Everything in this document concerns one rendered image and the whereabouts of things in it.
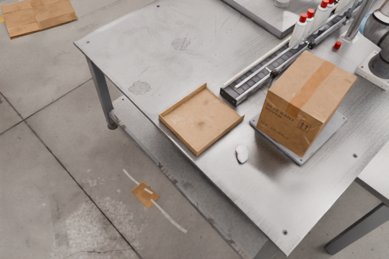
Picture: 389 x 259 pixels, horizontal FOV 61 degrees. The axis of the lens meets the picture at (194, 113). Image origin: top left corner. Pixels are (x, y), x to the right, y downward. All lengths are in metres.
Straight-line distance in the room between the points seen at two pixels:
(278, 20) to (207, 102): 0.71
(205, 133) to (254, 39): 0.70
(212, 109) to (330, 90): 0.53
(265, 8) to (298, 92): 0.87
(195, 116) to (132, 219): 0.94
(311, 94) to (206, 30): 0.84
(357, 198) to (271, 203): 1.21
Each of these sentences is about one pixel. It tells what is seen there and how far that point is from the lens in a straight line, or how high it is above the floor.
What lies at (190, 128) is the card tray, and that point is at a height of 0.83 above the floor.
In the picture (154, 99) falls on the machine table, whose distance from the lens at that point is 1.62.
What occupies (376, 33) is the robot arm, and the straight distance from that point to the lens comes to 1.87.
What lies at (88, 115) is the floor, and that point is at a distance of 2.67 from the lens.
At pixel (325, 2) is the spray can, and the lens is 1.90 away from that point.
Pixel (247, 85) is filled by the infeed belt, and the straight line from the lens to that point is 1.64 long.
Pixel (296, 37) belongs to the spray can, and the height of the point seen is 0.96.
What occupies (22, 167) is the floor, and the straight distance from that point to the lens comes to 2.59.
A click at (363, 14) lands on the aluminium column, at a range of 2.04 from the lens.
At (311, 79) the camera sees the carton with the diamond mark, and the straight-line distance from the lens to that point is 1.41.
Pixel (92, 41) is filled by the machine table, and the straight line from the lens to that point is 1.95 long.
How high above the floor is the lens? 2.10
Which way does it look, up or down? 54 degrees down
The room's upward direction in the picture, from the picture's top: 3 degrees clockwise
